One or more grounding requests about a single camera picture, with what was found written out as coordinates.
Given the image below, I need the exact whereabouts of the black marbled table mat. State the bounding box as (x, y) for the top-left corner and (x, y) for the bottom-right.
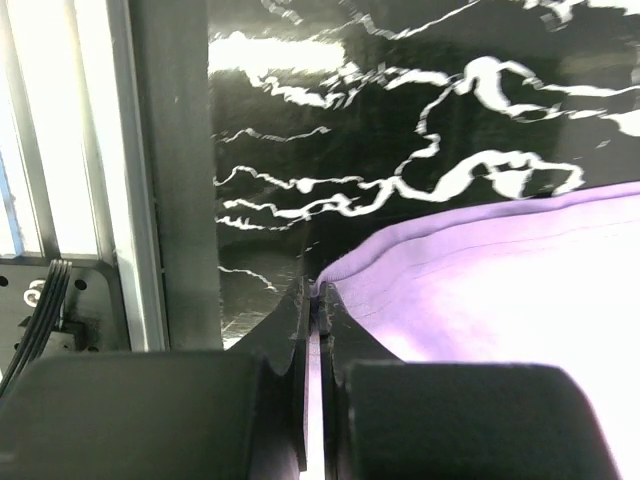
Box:
(207, 1), (639, 347)

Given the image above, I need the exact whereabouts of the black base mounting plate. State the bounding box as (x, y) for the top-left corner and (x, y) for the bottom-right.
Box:
(1, 257), (130, 375)

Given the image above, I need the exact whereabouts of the black ribbon cable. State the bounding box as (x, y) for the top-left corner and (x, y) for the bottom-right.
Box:
(0, 258), (74, 396)

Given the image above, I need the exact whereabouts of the aluminium frame rail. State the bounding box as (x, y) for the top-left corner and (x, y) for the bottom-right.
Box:
(1, 1), (222, 351)

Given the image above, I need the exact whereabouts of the lavender t shirt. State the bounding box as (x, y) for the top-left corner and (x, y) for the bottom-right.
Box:
(318, 182), (639, 479)

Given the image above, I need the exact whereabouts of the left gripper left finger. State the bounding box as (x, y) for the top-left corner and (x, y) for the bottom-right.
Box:
(1, 279), (310, 479)

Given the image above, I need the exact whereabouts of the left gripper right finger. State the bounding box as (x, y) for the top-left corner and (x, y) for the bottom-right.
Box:
(317, 283), (619, 479)

